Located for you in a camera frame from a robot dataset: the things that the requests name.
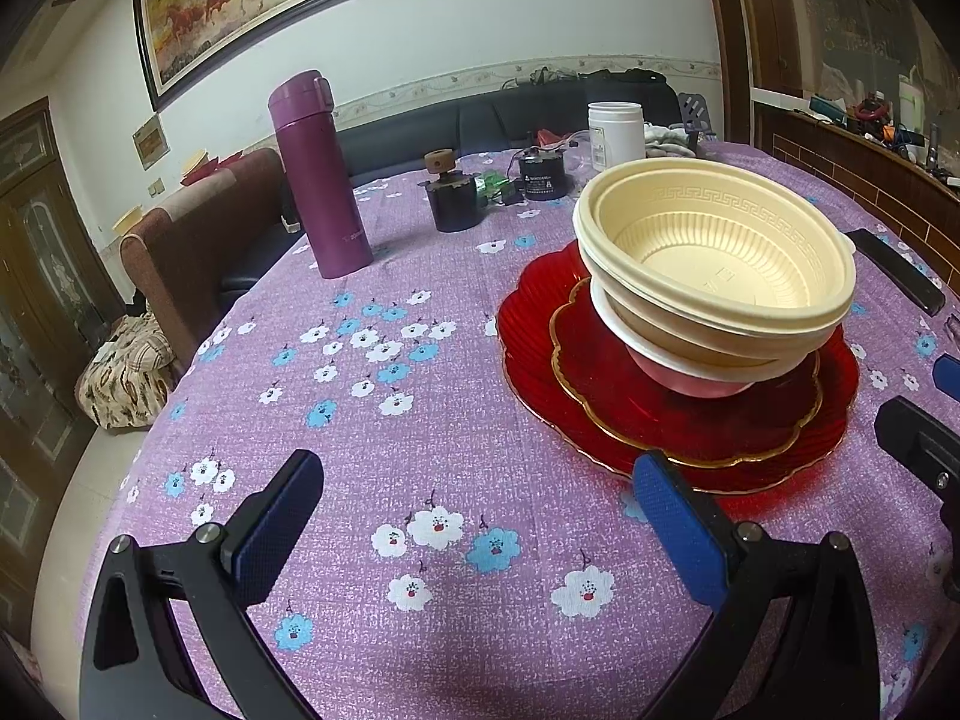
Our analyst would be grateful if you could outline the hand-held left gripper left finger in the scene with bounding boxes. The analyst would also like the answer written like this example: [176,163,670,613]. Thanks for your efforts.
[79,448,325,720]

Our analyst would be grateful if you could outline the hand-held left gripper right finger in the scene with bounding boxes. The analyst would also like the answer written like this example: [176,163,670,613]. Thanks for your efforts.
[632,450,886,720]

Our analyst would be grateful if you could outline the white foam bowl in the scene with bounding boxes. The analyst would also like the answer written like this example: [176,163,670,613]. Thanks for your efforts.
[628,345,758,398]
[589,281,803,383]

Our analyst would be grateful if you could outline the small red glass plate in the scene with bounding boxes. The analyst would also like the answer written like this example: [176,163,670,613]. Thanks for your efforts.
[550,277,824,470]

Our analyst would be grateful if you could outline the beige plastic bowl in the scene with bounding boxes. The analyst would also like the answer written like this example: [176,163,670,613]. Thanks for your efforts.
[583,159,857,316]
[574,195,852,370]

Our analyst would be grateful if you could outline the large red glass plate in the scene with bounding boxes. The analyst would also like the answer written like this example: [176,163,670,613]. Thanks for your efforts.
[495,240,861,496]

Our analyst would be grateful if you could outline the purple floral tablecloth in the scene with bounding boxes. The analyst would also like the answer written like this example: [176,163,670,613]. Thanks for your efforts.
[94,139,960,720]

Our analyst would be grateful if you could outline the patterned beige blanket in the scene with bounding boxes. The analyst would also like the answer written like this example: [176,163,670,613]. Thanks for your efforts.
[73,313,175,432]

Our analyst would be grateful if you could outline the brown tiled counter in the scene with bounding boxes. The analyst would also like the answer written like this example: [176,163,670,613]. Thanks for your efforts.
[752,88,960,230]

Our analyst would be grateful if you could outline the white plastic jug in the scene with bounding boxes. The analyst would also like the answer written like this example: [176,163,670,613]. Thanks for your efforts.
[898,79,925,147]

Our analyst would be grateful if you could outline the brown armchair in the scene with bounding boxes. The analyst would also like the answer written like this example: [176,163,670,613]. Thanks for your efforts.
[120,146,305,380]

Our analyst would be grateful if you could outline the wooden glass-door cabinet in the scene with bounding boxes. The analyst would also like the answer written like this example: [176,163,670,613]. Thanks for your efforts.
[0,97,106,638]

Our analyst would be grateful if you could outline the purple thermos bottle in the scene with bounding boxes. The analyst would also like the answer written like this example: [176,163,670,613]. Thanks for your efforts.
[268,70,374,280]

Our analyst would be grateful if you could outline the grey perforated metal stand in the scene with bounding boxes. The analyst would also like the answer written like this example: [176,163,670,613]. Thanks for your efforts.
[677,92,717,142]

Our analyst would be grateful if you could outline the white cloth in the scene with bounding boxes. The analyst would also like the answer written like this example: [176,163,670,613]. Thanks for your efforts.
[643,124,702,158]

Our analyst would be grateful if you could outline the red plastic basin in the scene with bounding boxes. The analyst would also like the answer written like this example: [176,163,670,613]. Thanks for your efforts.
[182,152,245,185]

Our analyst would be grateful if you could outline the black electric motor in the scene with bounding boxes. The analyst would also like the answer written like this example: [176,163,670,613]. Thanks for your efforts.
[517,146,575,201]

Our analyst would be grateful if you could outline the black motor with wooden spool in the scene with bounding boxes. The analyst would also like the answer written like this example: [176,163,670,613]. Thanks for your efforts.
[421,150,481,233]

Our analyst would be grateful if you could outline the green electronic part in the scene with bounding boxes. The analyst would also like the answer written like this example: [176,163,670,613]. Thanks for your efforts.
[480,171,526,205]

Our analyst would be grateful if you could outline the white plastic jar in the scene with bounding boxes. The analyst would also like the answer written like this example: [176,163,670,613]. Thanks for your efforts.
[587,101,646,173]

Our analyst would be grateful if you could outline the small framed picture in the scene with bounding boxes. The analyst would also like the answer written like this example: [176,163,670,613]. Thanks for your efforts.
[133,114,167,170]

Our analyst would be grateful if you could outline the black leather sofa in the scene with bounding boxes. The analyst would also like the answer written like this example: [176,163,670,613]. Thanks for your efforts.
[217,79,687,293]

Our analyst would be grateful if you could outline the framed horse painting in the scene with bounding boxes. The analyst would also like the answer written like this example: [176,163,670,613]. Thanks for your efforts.
[133,0,470,112]

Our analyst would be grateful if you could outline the wooden door frame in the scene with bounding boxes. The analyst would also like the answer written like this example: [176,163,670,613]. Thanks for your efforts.
[697,0,807,145]

